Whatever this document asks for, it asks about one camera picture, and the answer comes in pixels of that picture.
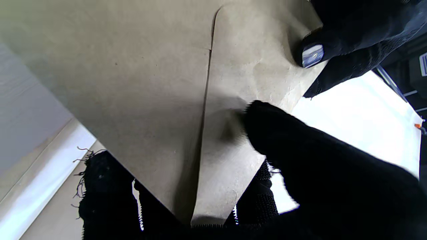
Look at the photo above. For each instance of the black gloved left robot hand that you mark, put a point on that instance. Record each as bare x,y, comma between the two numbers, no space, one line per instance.
360,30

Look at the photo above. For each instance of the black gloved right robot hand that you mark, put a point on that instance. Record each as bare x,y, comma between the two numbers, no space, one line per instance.
333,193

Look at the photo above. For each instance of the brown kraft paper envelope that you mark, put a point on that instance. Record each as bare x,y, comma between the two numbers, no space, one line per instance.
150,83

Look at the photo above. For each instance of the white sheer curtain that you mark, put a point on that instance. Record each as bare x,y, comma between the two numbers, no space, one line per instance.
360,116

